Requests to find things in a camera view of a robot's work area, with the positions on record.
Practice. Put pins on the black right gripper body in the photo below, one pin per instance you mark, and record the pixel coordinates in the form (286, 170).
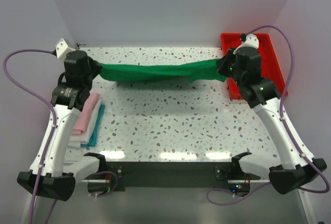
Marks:
(227, 67)

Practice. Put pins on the folded teal t shirt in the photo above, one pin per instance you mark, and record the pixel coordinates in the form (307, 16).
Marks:
(94, 136)

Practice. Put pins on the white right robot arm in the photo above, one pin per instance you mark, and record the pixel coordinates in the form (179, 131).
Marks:
(298, 165)

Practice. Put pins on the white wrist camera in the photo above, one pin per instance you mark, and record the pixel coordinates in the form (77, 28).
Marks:
(62, 48)
(247, 40)

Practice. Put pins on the folded pink t shirt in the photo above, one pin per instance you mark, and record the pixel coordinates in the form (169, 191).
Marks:
(82, 122)

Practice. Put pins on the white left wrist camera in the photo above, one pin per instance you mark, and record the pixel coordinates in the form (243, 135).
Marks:
(62, 48)

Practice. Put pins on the green t shirt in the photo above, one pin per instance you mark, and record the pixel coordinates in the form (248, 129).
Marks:
(202, 70)

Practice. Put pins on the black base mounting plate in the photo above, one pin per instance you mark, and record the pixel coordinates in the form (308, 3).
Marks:
(175, 174)

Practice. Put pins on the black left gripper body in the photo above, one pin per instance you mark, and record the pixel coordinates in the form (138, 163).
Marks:
(95, 69)

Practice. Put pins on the red plastic bin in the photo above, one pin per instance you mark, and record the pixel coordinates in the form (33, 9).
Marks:
(270, 66)

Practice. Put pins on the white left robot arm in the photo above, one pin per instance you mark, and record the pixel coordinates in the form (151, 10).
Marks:
(47, 176)

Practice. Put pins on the aluminium frame rail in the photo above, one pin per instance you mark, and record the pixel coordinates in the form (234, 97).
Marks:
(229, 181)

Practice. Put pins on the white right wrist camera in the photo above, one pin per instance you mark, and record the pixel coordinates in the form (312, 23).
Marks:
(247, 40)

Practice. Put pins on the folded white t shirt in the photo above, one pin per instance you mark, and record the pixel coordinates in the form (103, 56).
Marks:
(76, 140)

